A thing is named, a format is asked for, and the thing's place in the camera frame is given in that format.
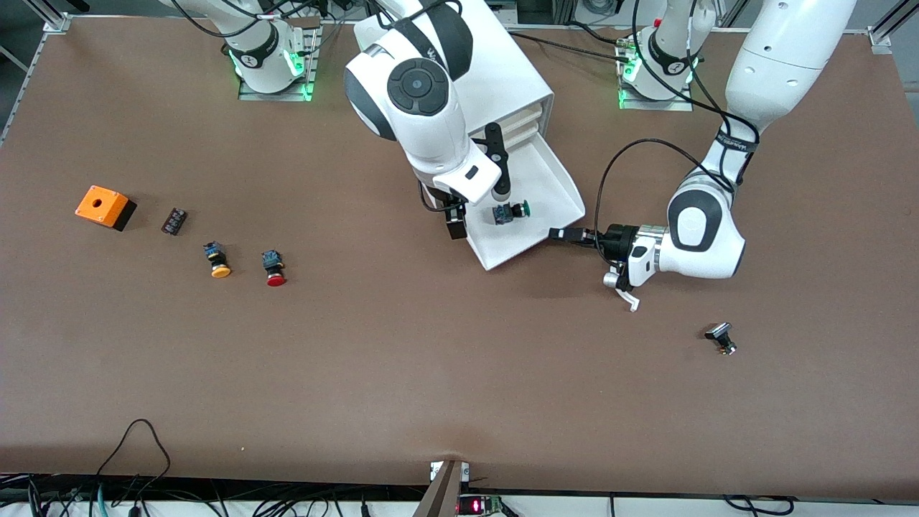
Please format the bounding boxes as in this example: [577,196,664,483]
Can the aluminium corner bracket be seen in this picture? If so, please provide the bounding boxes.
[43,0,73,33]

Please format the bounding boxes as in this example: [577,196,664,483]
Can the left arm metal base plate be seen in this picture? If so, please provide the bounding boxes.
[619,29,694,112]

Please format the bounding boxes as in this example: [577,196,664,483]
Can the red push button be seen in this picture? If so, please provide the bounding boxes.
[261,249,288,288]

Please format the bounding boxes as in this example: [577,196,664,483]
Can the yellow push button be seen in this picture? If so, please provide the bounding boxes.
[202,242,232,279]

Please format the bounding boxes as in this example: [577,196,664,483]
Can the device with red display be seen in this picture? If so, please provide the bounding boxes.
[458,494,503,516]

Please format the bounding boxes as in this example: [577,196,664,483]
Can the orange box with hole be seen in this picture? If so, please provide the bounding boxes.
[75,185,137,232]

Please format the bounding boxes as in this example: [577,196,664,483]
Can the thin black looped cable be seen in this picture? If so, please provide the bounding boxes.
[93,419,173,517]

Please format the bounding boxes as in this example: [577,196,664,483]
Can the aluminium profile rail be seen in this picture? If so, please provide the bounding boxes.
[869,0,919,55]

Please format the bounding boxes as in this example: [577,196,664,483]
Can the tangled black cable bundle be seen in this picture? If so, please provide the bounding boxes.
[0,470,431,517]

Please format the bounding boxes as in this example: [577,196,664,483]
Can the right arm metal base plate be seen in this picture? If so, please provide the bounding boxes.
[238,14,320,101]

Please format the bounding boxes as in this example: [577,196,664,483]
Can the grey metal post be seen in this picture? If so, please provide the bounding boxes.
[413,460,464,517]

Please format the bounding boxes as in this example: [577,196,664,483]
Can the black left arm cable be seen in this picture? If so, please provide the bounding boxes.
[594,0,760,248]

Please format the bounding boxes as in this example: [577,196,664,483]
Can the green push button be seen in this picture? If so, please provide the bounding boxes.
[492,200,532,227]

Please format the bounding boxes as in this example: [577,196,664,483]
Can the black cable on table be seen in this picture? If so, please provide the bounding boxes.
[510,31,633,65]

